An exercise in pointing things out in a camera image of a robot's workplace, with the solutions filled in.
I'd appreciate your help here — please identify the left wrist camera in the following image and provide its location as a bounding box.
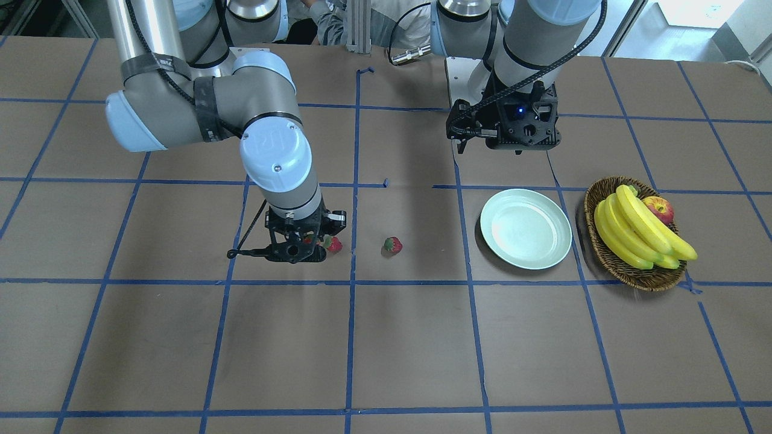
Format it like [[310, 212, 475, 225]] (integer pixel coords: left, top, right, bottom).
[[446, 99, 498, 141]]

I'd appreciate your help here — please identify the wicker basket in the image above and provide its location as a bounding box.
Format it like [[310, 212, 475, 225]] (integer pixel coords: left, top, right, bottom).
[[581, 175, 697, 291]]

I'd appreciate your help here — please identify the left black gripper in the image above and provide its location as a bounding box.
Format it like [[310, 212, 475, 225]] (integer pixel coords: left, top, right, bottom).
[[455, 81, 562, 156]]

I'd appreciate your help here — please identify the yellow banana bunch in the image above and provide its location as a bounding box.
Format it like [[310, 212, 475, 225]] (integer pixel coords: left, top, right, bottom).
[[592, 184, 698, 270]]

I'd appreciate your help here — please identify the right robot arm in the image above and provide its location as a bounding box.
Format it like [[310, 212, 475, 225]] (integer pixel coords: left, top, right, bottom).
[[106, 1, 347, 263]]

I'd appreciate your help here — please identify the red apple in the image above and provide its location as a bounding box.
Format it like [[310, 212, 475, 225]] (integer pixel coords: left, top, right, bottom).
[[642, 196, 675, 226]]

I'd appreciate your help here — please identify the pale green plate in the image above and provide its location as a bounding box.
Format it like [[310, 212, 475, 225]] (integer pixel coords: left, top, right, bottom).
[[479, 189, 572, 270]]

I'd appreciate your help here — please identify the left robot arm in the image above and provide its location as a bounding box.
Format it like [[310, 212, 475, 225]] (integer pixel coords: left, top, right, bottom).
[[430, 1, 609, 154]]

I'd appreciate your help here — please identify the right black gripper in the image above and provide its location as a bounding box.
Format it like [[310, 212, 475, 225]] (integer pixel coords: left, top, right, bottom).
[[265, 206, 347, 264]]

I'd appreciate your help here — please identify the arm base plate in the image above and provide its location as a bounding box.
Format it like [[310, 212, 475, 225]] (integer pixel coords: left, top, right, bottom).
[[446, 57, 496, 107]]

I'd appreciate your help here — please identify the aluminium frame post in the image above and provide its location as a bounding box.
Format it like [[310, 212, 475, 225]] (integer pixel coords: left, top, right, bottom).
[[345, 0, 372, 57]]

